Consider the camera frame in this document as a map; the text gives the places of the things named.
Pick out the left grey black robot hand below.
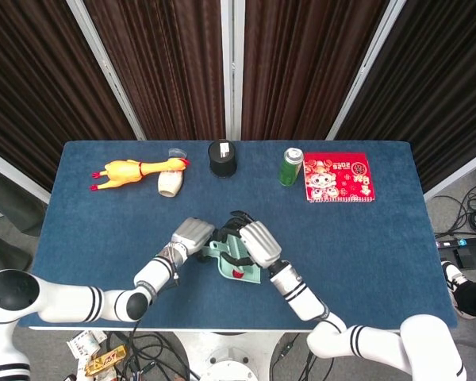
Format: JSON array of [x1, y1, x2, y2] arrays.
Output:
[[169, 217, 217, 264]]

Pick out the yellow rubber chicken toy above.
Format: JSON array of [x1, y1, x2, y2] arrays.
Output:
[[89, 156, 191, 194]]

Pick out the blue table cloth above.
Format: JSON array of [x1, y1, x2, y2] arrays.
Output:
[[17, 140, 459, 330]]

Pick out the white black sneaker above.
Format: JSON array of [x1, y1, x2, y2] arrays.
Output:
[[440, 260, 472, 319]]

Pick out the black mesh pen holder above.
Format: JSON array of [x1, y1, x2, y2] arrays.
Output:
[[207, 139, 238, 178]]

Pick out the white frame post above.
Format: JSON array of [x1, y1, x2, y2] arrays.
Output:
[[221, 0, 245, 140], [423, 146, 476, 200], [65, 0, 146, 140], [327, 0, 401, 140], [0, 144, 51, 204]]

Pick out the mint green plastic dustpan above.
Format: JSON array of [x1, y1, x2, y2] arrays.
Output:
[[200, 237, 263, 286]]

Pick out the black foot pedal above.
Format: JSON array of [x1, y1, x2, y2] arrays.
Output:
[[440, 245, 476, 267]]

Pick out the green drink can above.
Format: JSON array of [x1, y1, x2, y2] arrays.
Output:
[[278, 147, 305, 187]]

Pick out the white table frame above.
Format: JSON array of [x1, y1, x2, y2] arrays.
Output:
[[27, 326, 457, 334]]

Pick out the yellow snack packet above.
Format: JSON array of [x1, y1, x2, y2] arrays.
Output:
[[83, 344, 127, 376]]

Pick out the red spiral notebook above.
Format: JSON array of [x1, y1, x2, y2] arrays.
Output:
[[303, 152, 376, 203]]

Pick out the brown pleated curtain panel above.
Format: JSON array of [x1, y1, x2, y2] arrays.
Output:
[[0, 0, 138, 192], [241, 0, 390, 140], [83, 0, 227, 140], [335, 0, 476, 190]]

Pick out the crumpled white paper scraps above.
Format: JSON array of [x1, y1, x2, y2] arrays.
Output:
[[66, 329, 109, 360]]

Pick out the mint green hand brush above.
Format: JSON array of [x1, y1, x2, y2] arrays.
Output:
[[221, 233, 244, 263]]

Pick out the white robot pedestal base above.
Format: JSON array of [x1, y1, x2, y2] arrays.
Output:
[[174, 331, 287, 381]]

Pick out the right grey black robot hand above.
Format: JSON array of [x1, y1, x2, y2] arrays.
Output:
[[217, 211, 282, 270]]

